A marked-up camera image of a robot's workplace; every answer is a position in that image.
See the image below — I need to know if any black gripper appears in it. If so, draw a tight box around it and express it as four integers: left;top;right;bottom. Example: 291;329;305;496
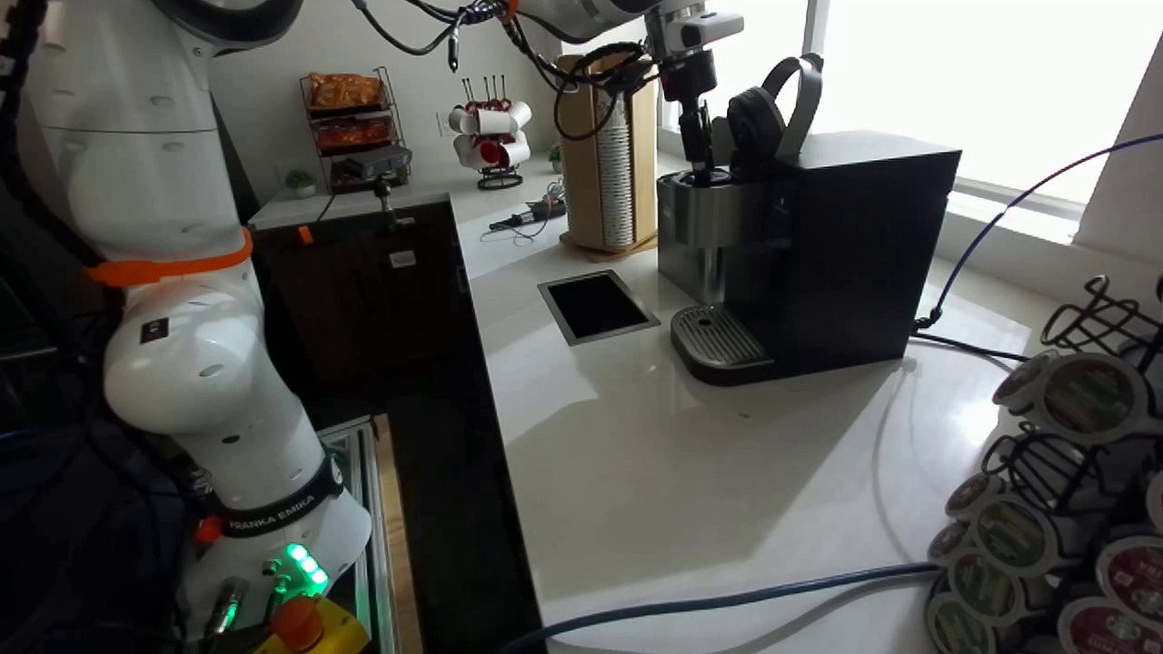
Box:
652;43;723;187

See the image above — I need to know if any black silver Keurig coffeemaker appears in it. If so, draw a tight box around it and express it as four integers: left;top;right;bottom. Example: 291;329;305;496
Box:
652;53;963;389

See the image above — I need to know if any green lid coffee pod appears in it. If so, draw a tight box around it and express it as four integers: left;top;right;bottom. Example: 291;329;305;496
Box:
923;588;999;654
967;492;1066;583
941;469;1001;522
1032;353;1152;442
941;547;1032;629

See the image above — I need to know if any red lid coffee pod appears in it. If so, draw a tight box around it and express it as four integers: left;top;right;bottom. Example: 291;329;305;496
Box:
1053;593;1163;654
1090;533;1163;624

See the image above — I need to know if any wooden cup dispenser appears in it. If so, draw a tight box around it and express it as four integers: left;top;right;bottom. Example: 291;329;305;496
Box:
557;78;666;258

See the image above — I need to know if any white paper cup stack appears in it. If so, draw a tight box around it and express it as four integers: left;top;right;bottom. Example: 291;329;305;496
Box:
563;105;634;251

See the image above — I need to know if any steel countertop trash chute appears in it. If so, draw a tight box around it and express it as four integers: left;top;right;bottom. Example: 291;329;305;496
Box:
536;269;661;350

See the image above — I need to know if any red and white mug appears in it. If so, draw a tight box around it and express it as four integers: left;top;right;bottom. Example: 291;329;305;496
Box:
454;135;534;174

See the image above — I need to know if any bright window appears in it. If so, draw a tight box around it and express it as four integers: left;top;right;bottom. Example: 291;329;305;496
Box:
656;0;1163;220

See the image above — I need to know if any dark base cabinet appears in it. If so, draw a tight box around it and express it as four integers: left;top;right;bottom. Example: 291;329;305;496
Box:
248;198;485;422

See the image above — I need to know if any yellow emergency stop button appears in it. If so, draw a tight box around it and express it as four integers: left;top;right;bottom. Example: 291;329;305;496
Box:
250;596;371;654

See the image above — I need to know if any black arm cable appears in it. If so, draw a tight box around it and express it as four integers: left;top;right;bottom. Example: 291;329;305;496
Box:
350;0;661;147

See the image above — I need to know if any black handled tool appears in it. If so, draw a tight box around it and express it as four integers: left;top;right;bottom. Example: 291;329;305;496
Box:
485;187;569;239

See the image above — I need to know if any wire mug rack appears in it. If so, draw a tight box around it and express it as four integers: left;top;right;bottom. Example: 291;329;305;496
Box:
448;73;536;193

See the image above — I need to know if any dark power cord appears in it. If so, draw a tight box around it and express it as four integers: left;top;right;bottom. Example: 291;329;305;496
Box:
904;129;1163;366

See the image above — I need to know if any black wire pod carousel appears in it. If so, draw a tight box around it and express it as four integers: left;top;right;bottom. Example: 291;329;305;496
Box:
923;273;1163;654

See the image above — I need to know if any thin white cable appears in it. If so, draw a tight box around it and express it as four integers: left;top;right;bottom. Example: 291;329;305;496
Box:
711;359;952;654

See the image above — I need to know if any metal stand frame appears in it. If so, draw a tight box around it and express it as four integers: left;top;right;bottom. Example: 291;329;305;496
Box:
316;415;399;654

